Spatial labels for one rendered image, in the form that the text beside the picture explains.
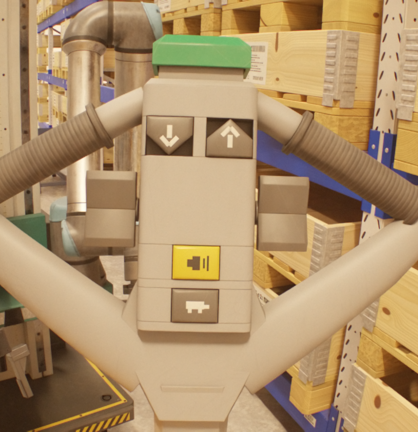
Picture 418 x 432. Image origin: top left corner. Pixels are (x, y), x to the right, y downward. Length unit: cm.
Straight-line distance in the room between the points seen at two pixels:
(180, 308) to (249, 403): 196
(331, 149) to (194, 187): 12
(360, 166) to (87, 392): 154
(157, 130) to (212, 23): 190
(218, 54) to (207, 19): 188
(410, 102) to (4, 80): 115
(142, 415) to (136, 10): 158
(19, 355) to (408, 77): 105
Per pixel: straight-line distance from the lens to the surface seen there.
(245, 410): 231
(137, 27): 140
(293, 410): 204
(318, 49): 157
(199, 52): 43
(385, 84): 145
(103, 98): 461
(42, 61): 975
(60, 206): 156
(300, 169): 176
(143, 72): 143
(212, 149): 41
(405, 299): 132
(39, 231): 169
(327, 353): 175
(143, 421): 224
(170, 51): 43
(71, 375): 195
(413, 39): 129
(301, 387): 183
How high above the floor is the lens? 140
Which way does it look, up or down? 17 degrees down
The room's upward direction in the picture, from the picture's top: 2 degrees clockwise
